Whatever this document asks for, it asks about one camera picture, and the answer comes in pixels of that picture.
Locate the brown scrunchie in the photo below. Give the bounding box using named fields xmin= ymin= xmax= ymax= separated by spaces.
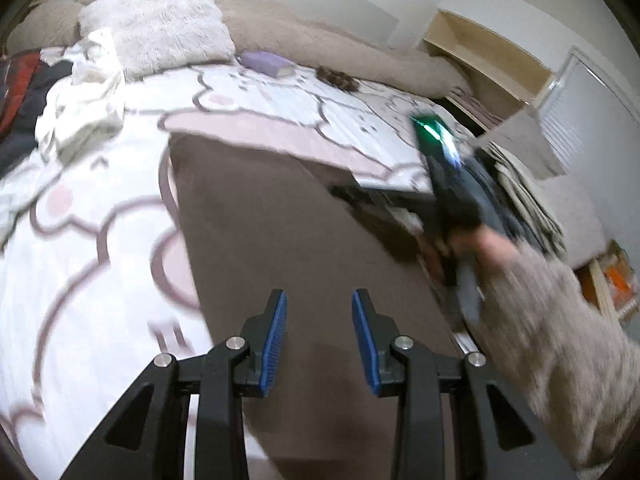
xmin=316 ymin=66 xmax=359 ymax=93

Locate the beige quilted duvet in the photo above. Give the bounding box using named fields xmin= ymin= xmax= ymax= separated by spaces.
xmin=3 ymin=0 xmax=472 ymax=99

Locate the grey sleeve forearm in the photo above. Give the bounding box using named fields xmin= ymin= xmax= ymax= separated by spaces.
xmin=471 ymin=244 xmax=639 ymax=471

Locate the wooden shelf right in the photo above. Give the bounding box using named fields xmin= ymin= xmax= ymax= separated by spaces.
xmin=423 ymin=11 xmax=554 ymax=119

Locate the person right hand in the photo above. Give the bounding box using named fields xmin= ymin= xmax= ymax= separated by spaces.
xmin=448 ymin=226 xmax=523 ymax=283

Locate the black garment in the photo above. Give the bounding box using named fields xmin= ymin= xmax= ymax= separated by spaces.
xmin=1 ymin=60 xmax=73 ymax=177

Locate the red plaid garment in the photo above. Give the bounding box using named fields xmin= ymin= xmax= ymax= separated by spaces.
xmin=0 ymin=50 xmax=40 ymax=139

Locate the purple book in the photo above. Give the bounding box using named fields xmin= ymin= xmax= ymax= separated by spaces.
xmin=238 ymin=51 xmax=296 ymax=79

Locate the white garment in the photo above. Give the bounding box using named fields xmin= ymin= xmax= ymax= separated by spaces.
xmin=35 ymin=40 xmax=126 ymax=166

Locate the fluffy white pillow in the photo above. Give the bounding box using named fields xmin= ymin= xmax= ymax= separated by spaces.
xmin=78 ymin=0 xmax=235 ymax=81

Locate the brown knit cardigan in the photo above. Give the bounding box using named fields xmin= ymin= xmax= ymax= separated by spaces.
xmin=169 ymin=133 xmax=457 ymax=479

